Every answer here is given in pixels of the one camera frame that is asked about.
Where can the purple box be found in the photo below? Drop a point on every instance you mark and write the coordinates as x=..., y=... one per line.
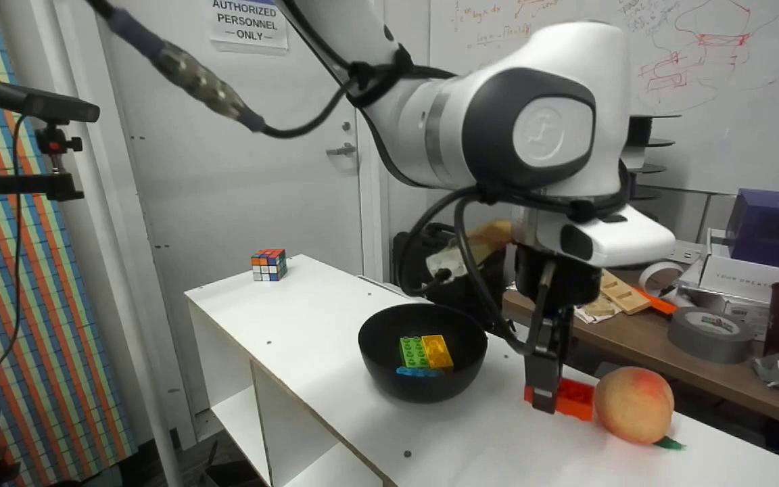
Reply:
x=777, y=231

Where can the wooden game box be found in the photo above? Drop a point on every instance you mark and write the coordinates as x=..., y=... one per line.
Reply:
x=621, y=294

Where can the grey duct tape roll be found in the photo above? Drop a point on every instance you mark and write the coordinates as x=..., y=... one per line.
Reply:
x=712, y=337

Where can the authorized personnel sign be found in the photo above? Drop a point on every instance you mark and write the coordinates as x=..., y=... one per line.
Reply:
x=249, y=22

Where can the white tape roll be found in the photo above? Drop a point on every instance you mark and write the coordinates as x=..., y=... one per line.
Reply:
x=662, y=273

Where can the yellow toy block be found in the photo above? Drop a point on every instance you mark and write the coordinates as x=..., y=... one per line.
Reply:
x=440, y=352

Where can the black camera on tripod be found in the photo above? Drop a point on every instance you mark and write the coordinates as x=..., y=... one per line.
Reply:
x=41, y=100

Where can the stack of filament spools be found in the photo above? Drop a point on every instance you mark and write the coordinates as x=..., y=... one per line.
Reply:
x=651, y=149

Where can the colourful striped curtain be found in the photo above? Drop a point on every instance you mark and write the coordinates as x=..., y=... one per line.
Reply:
x=40, y=342

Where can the Rubik's cube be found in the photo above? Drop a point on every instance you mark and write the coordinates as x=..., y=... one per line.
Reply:
x=270, y=262

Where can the wooden desk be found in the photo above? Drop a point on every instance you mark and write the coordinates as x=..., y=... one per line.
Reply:
x=678, y=375

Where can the white cardboard box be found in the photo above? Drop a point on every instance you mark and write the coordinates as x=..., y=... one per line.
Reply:
x=731, y=273

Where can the black bowl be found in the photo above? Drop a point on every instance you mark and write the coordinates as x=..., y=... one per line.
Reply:
x=379, y=356

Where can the black hard case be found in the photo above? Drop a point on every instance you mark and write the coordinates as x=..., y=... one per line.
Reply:
x=418, y=261

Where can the white shelf table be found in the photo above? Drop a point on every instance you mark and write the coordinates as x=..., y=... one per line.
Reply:
x=460, y=442

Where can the toy peach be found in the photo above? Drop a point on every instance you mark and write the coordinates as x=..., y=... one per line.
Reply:
x=635, y=407

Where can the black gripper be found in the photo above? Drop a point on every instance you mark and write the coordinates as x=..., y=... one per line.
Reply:
x=581, y=280

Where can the green toy block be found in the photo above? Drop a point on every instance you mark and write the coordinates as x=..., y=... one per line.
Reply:
x=416, y=352

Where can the white door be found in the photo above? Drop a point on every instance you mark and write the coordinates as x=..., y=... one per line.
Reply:
x=228, y=198

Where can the whiteboard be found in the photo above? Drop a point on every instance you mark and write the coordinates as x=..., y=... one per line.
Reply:
x=731, y=91

